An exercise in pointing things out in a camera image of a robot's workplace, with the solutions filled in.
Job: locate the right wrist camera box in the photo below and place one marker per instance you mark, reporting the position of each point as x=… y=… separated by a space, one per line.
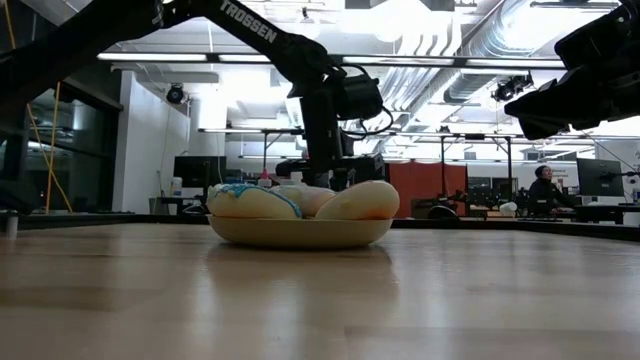
x=590 y=35

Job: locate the black background desk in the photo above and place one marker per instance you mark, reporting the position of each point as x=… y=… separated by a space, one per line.
x=600 y=212

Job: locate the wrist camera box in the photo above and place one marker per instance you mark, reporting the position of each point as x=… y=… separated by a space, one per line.
x=362 y=97
x=590 y=35

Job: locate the large red food colouring bottle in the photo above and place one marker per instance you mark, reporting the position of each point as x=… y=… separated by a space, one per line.
x=265 y=183

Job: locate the white cylindrical standoff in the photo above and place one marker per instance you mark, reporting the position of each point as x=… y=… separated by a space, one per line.
x=12 y=225

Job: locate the black background rig frame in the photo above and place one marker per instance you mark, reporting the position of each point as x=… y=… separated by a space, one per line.
x=509 y=160

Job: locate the person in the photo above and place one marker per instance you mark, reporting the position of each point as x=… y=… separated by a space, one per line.
x=545 y=192

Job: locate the cream white frosted donut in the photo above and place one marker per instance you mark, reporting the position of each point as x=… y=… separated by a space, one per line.
x=305 y=197

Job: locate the white rounded object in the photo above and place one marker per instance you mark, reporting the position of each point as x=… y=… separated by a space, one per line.
x=508 y=209

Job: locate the grey waste bin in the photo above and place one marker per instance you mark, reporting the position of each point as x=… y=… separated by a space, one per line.
x=155 y=206

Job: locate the orange partition panel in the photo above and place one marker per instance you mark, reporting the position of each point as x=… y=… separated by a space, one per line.
x=425 y=182

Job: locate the white canister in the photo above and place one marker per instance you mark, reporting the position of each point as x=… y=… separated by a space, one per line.
x=176 y=184

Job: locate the black computer monitor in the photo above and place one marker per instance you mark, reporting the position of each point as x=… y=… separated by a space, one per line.
x=200 y=172
x=600 y=177

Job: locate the blue frosted donut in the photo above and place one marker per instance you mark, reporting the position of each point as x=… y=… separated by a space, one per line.
x=250 y=202

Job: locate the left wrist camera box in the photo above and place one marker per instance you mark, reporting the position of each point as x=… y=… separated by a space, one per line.
x=362 y=97

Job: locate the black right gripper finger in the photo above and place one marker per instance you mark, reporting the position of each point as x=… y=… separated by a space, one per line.
x=547 y=110

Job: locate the tan round plate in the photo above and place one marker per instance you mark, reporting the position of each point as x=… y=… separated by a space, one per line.
x=300 y=235

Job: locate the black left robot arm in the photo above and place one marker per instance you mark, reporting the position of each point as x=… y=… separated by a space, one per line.
x=75 y=45

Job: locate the white LED light bar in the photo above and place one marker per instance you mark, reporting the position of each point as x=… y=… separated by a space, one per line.
x=150 y=57
x=425 y=61
x=245 y=58
x=515 y=63

